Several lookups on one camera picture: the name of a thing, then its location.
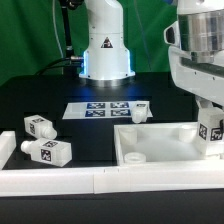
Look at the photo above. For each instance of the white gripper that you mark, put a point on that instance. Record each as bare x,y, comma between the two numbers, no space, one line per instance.
203,80

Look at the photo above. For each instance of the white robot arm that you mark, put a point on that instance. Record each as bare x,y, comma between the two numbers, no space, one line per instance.
196,48

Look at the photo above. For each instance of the paper sheet with markers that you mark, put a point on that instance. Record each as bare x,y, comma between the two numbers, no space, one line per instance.
101,110

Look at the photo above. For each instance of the black pole stand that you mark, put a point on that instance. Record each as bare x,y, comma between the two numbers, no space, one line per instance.
74,62

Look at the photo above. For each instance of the white U-shaped fence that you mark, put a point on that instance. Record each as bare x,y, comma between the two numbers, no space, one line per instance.
182,175

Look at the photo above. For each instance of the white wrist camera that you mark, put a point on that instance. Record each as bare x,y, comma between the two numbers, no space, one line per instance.
172,34

